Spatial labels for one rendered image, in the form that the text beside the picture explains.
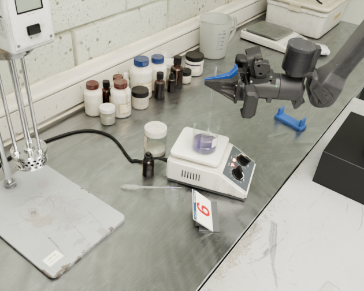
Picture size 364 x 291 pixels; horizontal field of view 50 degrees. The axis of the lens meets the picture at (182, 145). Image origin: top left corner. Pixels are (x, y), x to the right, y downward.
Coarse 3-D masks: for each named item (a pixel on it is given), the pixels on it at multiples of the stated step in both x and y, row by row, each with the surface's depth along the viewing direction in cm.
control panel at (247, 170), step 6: (234, 150) 98; (234, 156) 96; (228, 162) 94; (234, 162) 95; (252, 162) 99; (228, 168) 92; (234, 168) 94; (246, 168) 96; (252, 168) 98; (228, 174) 91; (246, 174) 95; (234, 180) 91; (240, 180) 92; (246, 180) 93; (240, 186) 91; (246, 186) 92
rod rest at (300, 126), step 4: (280, 108) 121; (284, 108) 123; (280, 112) 122; (276, 116) 123; (280, 116) 122; (284, 116) 123; (288, 116) 123; (280, 120) 122; (284, 120) 121; (288, 120) 121; (292, 120) 121; (296, 120) 121; (300, 120) 117; (304, 120) 118; (288, 124) 120; (292, 124) 119; (296, 124) 119; (300, 124) 117; (304, 124) 120; (296, 128) 118; (300, 128) 118; (304, 128) 119
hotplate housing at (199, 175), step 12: (228, 144) 98; (228, 156) 95; (168, 168) 94; (180, 168) 92; (192, 168) 91; (204, 168) 91; (216, 168) 91; (180, 180) 94; (192, 180) 93; (204, 180) 92; (216, 180) 91; (228, 180) 90; (216, 192) 93; (228, 192) 92; (240, 192) 91
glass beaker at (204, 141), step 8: (192, 120) 89; (200, 120) 92; (216, 120) 91; (192, 128) 90; (200, 128) 87; (216, 128) 87; (192, 136) 91; (200, 136) 88; (208, 136) 88; (216, 136) 89; (192, 144) 92; (200, 144) 89; (208, 144) 89; (216, 144) 91; (200, 152) 91; (208, 152) 90
